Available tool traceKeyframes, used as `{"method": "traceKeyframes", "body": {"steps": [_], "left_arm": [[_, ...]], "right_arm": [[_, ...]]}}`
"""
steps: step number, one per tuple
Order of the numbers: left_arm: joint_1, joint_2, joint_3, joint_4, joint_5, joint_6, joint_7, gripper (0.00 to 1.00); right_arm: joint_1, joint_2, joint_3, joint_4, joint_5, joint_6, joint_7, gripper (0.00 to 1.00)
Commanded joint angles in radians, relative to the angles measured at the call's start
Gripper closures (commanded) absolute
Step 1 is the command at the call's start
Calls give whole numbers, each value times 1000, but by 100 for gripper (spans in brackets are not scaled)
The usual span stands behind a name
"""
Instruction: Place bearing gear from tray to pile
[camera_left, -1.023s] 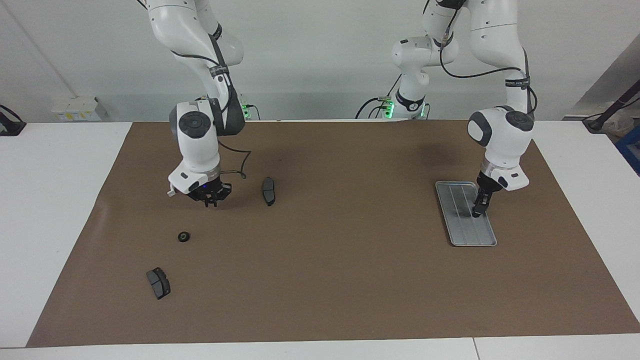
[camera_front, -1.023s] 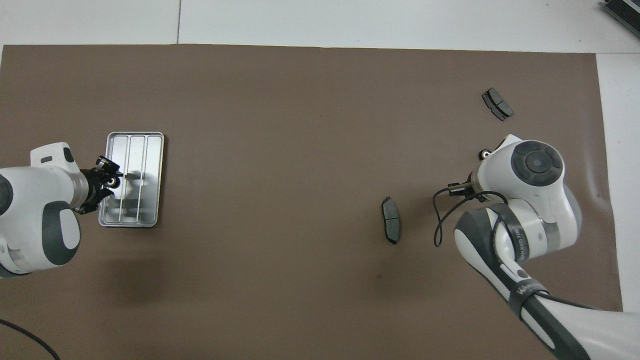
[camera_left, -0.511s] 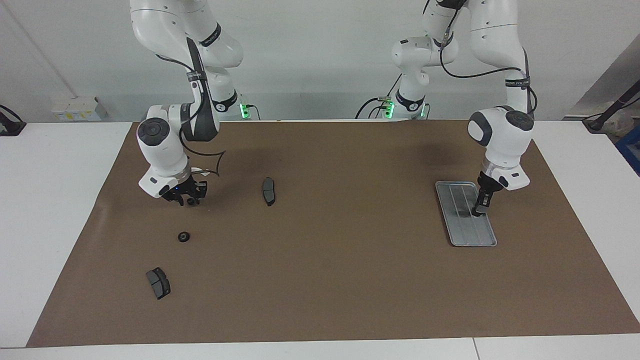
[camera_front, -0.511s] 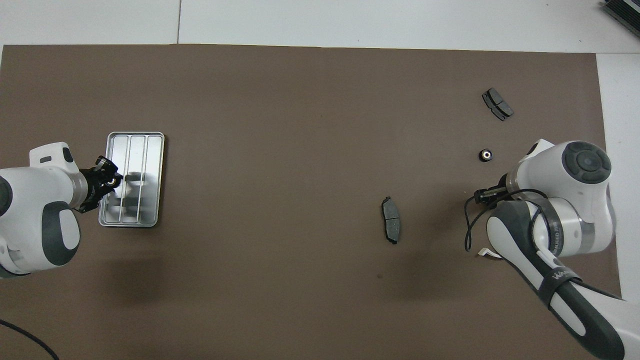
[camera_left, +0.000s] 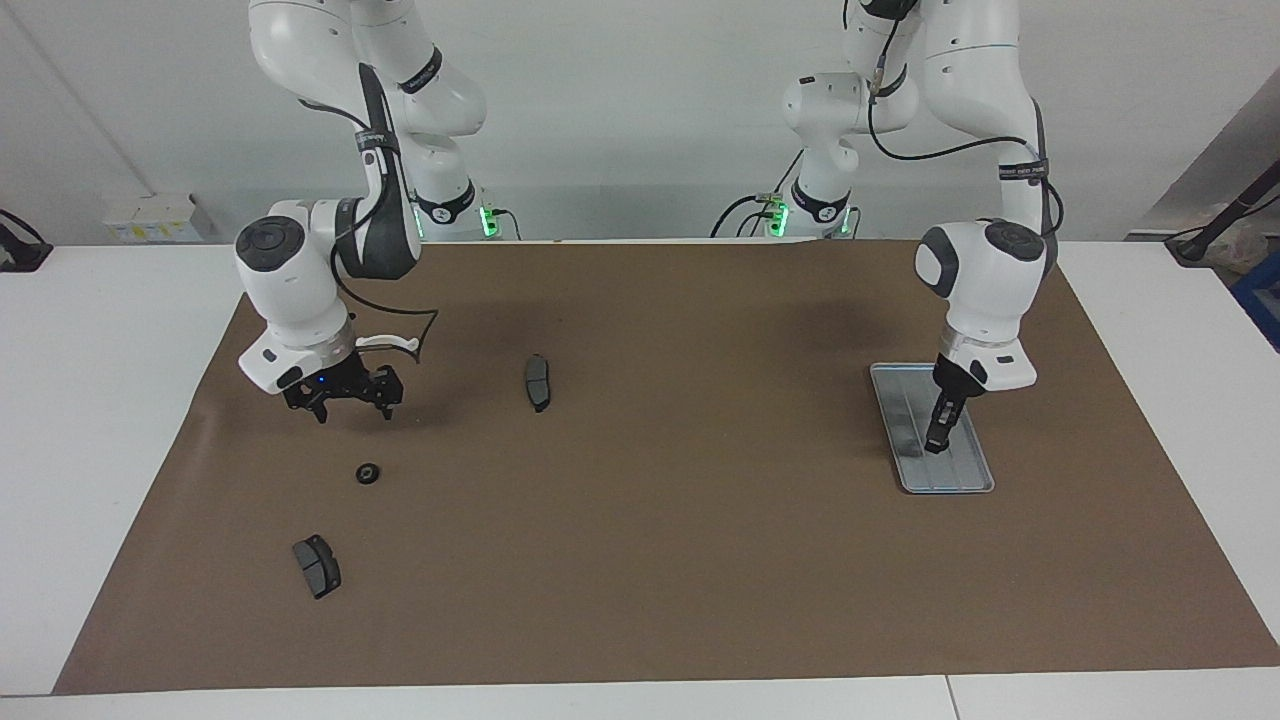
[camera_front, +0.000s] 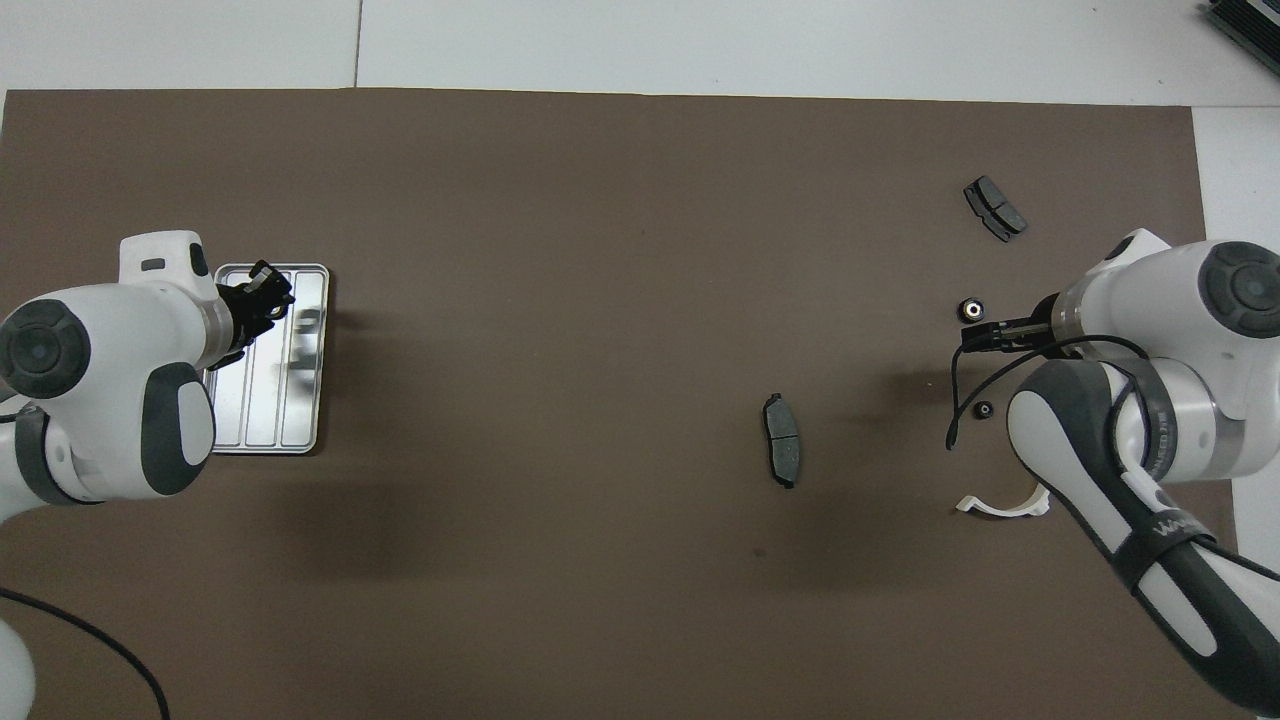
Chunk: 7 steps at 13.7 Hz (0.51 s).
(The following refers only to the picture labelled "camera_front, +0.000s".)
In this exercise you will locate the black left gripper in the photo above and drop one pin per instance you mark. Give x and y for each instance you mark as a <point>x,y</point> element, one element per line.
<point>242,315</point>

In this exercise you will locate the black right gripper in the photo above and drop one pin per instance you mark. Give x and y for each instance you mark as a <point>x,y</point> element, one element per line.
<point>1052,325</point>

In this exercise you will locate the large black bearing gear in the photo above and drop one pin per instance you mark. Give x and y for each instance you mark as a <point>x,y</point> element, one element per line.
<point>971,310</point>

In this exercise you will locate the small black bearing gear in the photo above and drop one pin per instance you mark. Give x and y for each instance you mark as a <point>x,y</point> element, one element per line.
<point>983,410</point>

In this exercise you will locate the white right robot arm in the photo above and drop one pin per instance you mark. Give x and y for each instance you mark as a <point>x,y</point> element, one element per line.
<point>1180,300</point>

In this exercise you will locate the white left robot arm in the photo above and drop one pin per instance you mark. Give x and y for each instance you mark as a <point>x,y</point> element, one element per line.
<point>100,330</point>

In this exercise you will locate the silver metal tray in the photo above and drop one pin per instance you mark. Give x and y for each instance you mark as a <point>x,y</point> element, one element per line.
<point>300,420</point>

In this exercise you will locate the short grey brake pad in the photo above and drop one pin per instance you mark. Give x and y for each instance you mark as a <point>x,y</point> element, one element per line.
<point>995,208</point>

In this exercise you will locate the long grey brake pad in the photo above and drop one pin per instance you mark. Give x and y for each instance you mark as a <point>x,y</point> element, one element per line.
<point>782,440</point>

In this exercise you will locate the brown table mat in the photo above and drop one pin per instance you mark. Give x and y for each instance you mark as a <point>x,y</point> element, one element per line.
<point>600,250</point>

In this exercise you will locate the dark ribbed device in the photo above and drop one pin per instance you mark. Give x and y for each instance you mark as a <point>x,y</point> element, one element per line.
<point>1250,25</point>

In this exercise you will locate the white curved plastic bracket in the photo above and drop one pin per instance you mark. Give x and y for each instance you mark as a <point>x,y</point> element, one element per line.
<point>1000,508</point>

